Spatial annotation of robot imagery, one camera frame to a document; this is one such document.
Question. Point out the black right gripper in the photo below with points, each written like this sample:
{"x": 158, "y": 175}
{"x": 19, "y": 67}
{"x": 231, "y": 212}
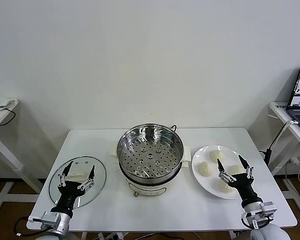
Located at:
{"x": 245, "y": 188}

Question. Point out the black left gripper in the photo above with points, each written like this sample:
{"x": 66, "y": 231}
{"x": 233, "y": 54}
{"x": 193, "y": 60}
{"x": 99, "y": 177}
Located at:
{"x": 68, "y": 193}

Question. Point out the white steamed baozi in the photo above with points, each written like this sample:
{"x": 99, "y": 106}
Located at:
{"x": 205, "y": 169}
{"x": 217, "y": 155}
{"x": 223, "y": 187}
{"x": 236, "y": 169}

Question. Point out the round glass pot lid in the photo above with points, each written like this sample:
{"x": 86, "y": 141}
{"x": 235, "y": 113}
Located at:
{"x": 100, "y": 175}

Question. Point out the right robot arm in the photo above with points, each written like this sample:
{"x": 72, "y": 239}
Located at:
{"x": 265, "y": 230}

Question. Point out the stainless steel steamer basket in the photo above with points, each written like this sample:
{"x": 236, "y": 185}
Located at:
{"x": 150, "y": 152}

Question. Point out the white round plate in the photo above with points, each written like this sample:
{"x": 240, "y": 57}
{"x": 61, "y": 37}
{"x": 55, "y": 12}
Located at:
{"x": 200, "y": 160}

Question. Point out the white charger plug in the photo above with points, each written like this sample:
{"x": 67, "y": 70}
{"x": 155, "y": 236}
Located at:
{"x": 293, "y": 122}

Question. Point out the white side table with laptop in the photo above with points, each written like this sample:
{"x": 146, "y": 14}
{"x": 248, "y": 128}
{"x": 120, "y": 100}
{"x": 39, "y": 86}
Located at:
{"x": 277, "y": 107}

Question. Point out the grey open laptop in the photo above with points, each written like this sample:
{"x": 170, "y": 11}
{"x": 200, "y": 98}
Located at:
{"x": 298, "y": 100}

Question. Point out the white folded cloth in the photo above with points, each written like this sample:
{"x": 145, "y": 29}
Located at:
{"x": 0, "y": 101}

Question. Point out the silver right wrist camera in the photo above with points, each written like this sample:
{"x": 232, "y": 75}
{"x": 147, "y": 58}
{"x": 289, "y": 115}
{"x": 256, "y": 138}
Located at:
{"x": 268, "y": 209}

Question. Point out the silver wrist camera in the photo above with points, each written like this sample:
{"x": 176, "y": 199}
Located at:
{"x": 268, "y": 209}
{"x": 50, "y": 219}

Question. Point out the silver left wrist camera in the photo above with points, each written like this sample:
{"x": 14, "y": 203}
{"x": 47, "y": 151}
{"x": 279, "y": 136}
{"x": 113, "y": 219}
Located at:
{"x": 50, "y": 219}

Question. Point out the white wall socket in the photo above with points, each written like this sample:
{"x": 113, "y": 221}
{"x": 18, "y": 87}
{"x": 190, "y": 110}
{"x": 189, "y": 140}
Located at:
{"x": 296, "y": 160}

